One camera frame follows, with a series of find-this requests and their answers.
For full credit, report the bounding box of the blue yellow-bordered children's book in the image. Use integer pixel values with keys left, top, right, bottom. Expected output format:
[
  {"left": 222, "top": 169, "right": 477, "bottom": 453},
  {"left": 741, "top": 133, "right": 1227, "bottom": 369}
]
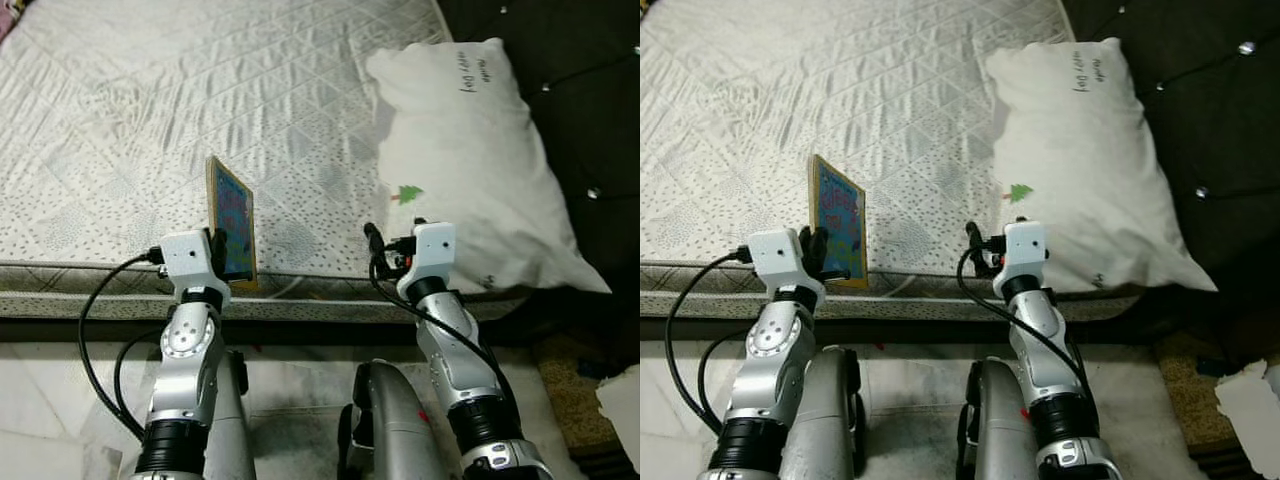
[
  {"left": 206, "top": 155, "right": 259, "bottom": 291},
  {"left": 808, "top": 153, "right": 869, "bottom": 291}
]

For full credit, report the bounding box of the white pillow with green tree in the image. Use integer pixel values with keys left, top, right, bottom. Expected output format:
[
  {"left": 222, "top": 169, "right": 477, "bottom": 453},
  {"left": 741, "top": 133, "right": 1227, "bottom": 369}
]
[
  {"left": 985, "top": 38, "right": 1219, "bottom": 296},
  {"left": 365, "top": 38, "right": 611, "bottom": 296}
]

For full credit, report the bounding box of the dark bed base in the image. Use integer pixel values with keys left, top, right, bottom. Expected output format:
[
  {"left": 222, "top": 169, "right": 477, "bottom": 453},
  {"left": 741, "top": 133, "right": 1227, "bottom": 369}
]
[
  {"left": 0, "top": 295, "right": 561, "bottom": 346},
  {"left": 640, "top": 295, "right": 1171, "bottom": 346}
]

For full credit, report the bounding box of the grey quilted mattress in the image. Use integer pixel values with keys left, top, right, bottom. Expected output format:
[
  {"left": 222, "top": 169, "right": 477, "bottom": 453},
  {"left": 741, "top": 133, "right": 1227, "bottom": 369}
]
[
  {"left": 640, "top": 0, "right": 1146, "bottom": 323},
  {"left": 0, "top": 0, "right": 531, "bottom": 323}
]

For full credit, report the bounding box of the grey robot left leg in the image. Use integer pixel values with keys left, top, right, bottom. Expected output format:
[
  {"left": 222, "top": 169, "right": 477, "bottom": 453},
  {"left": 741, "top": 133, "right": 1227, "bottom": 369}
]
[
  {"left": 205, "top": 348, "right": 256, "bottom": 480},
  {"left": 780, "top": 345, "right": 863, "bottom": 480}
]

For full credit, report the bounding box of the brown doormat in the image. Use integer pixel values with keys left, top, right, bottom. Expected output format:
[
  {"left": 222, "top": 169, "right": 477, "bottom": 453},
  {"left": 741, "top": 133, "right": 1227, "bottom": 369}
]
[
  {"left": 1155, "top": 335, "right": 1241, "bottom": 451},
  {"left": 533, "top": 335, "right": 621, "bottom": 456}
]

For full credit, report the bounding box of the dark tufted headboard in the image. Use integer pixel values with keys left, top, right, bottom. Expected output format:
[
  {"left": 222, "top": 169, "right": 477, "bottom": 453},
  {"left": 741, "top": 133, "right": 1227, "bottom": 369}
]
[
  {"left": 1060, "top": 0, "right": 1280, "bottom": 341},
  {"left": 435, "top": 0, "right": 641, "bottom": 341}
]

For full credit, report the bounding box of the white paper sheet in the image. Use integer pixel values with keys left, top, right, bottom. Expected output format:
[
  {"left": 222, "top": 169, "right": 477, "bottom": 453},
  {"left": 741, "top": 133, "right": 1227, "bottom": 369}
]
[
  {"left": 1215, "top": 360, "right": 1280, "bottom": 479},
  {"left": 597, "top": 365, "right": 641, "bottom": 471}
]

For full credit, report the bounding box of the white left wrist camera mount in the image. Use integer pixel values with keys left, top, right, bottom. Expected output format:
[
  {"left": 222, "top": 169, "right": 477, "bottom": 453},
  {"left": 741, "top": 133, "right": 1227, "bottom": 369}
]
[
  {"left": 748, "top": 228, "right": 826, "bottom": 301},
  {"left": 160, "top": 230, "right": 223, "bottom": 301}
]

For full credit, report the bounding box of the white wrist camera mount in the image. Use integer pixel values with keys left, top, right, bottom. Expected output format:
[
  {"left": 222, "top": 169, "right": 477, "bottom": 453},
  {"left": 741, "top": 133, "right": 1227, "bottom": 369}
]
[
  {"left": 1000, "top": 220, "right": 1048, "bottom": 286},
  {"left": 405, "top": 222, "right": 458, "bottom": 291},
  {"left": 748, "top": 228, "right": 826, "bottom": 301},
  {"left": 160, "top": 230, "right": 223, "bottom": 301}
]

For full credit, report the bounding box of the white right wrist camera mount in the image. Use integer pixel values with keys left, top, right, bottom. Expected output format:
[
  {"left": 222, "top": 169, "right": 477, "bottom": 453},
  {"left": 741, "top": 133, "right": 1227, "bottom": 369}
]
[
  {"left": 1000, "top": 220, "right": 1048, "bottom": 286},
  {"left": 405, "top": 222, "right": 458, "bottom": 291}
]

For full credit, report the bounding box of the short black left arm cable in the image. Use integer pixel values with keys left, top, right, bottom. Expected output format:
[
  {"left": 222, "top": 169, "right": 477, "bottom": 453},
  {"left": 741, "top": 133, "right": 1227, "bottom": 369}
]
[
  {"left": 698, "top": 328, "right": 756, "bottom": 431},
  {"left": 113, "top": 328, "right": 166, "bottom": 436}
]

